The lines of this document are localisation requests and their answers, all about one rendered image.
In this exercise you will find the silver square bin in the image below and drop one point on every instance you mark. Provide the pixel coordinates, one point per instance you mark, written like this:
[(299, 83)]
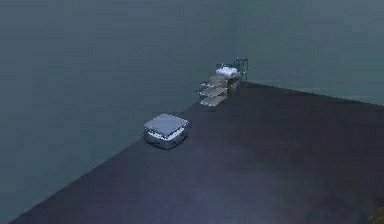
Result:
[(165, 130)]

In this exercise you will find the white sink basin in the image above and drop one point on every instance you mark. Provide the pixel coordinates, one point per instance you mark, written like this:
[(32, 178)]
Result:
[(227, 71)]

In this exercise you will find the dark metal faucet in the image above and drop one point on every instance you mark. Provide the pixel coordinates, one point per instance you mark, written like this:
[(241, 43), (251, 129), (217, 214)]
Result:
[(242, 66)]

